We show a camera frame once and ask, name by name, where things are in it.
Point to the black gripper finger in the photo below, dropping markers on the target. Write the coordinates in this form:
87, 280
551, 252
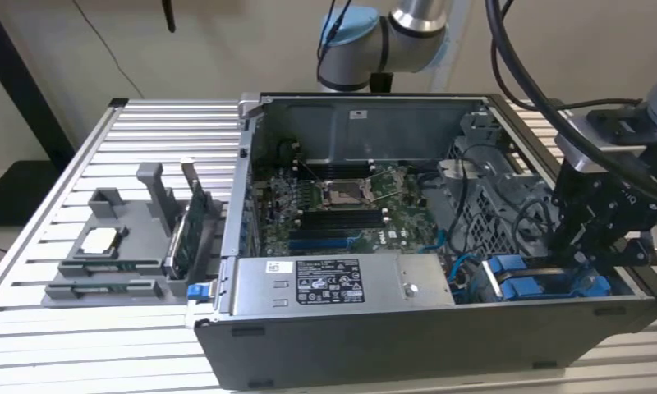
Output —
633, 250
573, 242

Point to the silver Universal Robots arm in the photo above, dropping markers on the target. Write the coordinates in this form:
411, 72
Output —
357, 61

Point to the grey disk bay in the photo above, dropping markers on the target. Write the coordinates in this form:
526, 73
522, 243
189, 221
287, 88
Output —
575, 285

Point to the black RAM slot bank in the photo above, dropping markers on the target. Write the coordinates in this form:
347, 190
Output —
342, 223
334, 168

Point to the blue expansion slot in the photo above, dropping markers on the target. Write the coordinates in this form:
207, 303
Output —
323, 245

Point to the perforated metal drive cage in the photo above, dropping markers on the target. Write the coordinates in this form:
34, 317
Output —
487, 230

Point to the green motherboard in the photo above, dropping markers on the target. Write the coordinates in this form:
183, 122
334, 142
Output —
401, 217

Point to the silver power supply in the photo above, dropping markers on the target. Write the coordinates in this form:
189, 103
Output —
383, 283

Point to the CPU socket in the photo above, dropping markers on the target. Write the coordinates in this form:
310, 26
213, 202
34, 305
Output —
342, 193

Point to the black power supply label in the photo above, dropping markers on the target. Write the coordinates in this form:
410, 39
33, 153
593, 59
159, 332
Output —
331, 281

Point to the black open PC case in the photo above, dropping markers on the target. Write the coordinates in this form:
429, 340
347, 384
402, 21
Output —
362, 349

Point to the thin locking lever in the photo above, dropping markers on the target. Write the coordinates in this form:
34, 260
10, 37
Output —
314, 172

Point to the blue case latch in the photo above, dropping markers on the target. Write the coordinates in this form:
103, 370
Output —
198, 291

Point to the grey parts rack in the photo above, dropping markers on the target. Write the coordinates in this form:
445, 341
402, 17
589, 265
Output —
143, 246

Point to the silver CPU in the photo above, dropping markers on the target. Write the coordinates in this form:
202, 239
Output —
102, 241

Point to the black hanging rod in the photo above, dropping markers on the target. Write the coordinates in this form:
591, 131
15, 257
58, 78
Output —
169, 16

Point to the black floor base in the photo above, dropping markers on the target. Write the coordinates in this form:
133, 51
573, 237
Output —
17, 193

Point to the black slanted beam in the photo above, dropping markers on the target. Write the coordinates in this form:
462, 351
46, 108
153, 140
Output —
22, 82

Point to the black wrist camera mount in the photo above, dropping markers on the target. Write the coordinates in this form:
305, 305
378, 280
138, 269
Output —
619, 125

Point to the graphics card with bracket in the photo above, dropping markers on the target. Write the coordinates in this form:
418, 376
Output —
195, 230

